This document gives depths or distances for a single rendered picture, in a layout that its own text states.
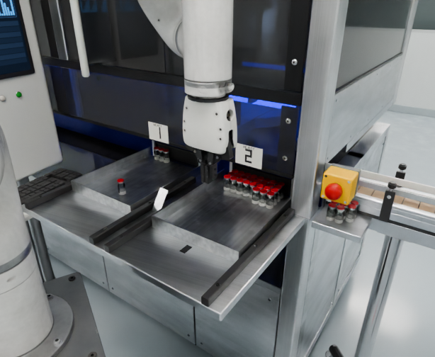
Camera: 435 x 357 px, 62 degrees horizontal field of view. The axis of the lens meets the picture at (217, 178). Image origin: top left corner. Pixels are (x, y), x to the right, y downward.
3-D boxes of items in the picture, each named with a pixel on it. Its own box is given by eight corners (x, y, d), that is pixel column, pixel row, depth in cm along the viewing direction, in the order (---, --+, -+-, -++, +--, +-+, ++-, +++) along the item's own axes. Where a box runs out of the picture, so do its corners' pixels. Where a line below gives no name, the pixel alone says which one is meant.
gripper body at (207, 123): (243, 89, 65) (241, 147, 70) (198, 82, 70) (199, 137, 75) (219, 98, 59) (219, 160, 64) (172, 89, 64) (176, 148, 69)
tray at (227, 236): (223, 178, 119) (224, 168, 117) (297, 200, 106) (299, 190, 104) (152, 227, 93) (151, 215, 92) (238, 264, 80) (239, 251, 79)
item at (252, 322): (117, 178, 314) (102, 75, 275) (358, 269, 209) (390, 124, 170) (1, 233, 241) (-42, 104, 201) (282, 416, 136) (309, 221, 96)
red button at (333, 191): (327, 193, 90) (329, 178, 88) (343, 197, 88) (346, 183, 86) (321, 198, 88) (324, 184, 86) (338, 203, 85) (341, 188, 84)
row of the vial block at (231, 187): (226, 186, 113) (226, 173, 111) (278, 202, 104) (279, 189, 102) (222, 189, 111) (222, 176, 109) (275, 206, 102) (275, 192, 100)
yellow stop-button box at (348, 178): (329, 186, 97) (333, 162, 93) (356, 194, 93) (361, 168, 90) (319, 198, 91) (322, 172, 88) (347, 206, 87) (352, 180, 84)
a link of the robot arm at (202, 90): (242, 76, 64) (242, 93, 66) (203, 71, 69) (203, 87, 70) (215, 85, 58) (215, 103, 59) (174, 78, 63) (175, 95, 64)
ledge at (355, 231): (328, 205, 107) (329, 199, 106) (373, 218, 100) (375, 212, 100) (310, 227, 97) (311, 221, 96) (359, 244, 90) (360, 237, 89)
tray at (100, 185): (150, 155, 136) (149, 146, 134) (205, 172, 123) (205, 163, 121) (72, 190, 111) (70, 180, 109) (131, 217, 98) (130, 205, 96)
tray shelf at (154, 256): (141, 156, 139) (141, 152, 138) (314, 211, 104) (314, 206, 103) (21, 210, 104) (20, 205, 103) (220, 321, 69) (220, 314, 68)
